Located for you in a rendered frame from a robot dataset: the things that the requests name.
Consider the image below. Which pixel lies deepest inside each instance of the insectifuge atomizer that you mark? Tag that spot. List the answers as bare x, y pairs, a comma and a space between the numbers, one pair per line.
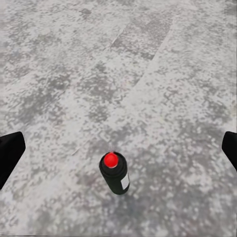
114, 169

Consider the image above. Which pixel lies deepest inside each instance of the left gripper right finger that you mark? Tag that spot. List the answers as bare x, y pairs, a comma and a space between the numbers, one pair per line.
229, 146

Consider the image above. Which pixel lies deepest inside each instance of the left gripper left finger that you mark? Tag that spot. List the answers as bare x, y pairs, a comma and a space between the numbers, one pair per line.
12, 147

